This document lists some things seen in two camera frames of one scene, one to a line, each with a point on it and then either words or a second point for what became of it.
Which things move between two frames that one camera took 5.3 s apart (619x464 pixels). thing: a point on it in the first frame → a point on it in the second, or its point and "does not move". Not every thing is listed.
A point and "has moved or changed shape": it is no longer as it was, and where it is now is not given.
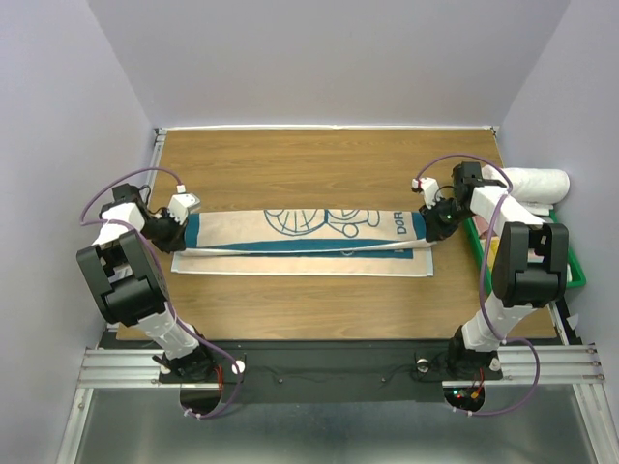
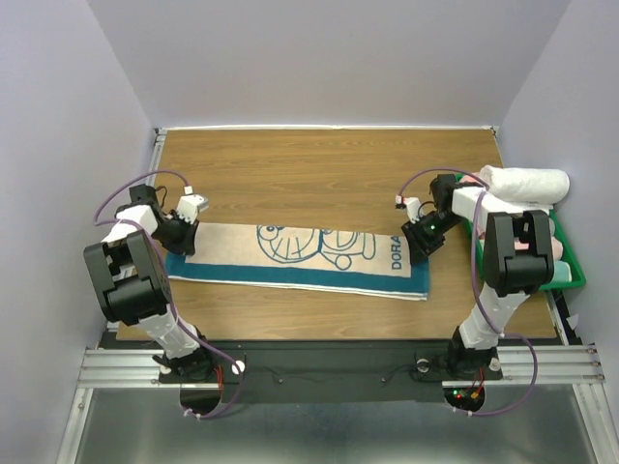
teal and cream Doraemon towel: x=323 y=243 has moved or changed shape
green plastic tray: x=571 y=257 does not move
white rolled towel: x=536 y=189 does not move
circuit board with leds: x=464 y=398 does not move
